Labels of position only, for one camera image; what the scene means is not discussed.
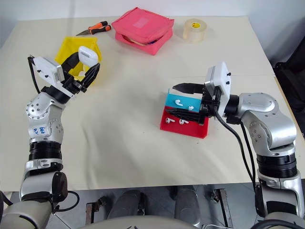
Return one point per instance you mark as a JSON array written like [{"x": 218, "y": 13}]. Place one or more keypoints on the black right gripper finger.
[
  {"x": 183, "y": 115},
  {"x": 188, "y": 88}
]

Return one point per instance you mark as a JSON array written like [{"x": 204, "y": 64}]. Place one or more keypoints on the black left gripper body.
[{"x": 71, "y": 83}]

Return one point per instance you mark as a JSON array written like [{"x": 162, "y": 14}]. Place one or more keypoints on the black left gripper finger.
[
  {"x": 70, "y": 62},
  {"x": 91, "y": 74}
]

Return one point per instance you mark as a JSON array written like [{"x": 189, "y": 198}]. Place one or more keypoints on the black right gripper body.
[{"x": 207, "y": 105}]

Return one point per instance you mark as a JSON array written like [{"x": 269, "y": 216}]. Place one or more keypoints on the white earbud case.
[{"x": 87, "y": 56}]

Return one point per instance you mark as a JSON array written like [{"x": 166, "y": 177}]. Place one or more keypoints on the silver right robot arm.
[{"x": 262, "y": 105}]

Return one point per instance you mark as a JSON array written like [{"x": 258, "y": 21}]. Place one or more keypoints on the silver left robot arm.
[{"x": 43, "y": 112}]

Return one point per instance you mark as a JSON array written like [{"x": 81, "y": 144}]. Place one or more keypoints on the yellow plastic bin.
[{"x": 65, "y": 46}]

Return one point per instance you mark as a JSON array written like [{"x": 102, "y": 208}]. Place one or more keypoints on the white earbud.
[
  {"x": 190, "y": 108},
  {"x": 178, "y": 102},
  {"x": 169, "y": 120},
  {"x": 183, "y": 122}
]

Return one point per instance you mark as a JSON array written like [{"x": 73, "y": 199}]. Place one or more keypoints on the red open tray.
[{"x": 188, "y": 130}]

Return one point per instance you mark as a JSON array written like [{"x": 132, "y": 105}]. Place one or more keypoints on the blue open tray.
[{"x": 171, "y": 100}]

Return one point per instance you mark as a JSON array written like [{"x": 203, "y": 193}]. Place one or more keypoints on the orange black pliers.
[{"x": 100, "y": 27}]

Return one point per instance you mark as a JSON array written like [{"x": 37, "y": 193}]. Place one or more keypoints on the translucent tape roll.
[{"x": 194, "y": 33}]

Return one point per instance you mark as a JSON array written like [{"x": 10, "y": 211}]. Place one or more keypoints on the pink fabric pouch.
[{"x": 143, "y": 26}]

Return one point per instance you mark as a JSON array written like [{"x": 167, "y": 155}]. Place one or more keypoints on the black fabric object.
[{"x": 293, "y": 78}]

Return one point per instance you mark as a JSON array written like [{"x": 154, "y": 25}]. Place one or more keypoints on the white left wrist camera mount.
[{"x": 46, "y": 68}]

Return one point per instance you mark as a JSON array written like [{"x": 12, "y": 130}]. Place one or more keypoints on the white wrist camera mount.
[
  {"x": 221, "y": 78},
  {"x": 46, "y": 68}
]

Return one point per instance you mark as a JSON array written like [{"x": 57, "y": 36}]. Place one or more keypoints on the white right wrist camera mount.
[{"x": 221, "y": 78}]

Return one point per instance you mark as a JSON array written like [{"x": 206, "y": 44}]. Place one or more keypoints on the rusty metal bracket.
[
  {"x": 225, "y": 207},
  {"x": 91, "y": 210}
]

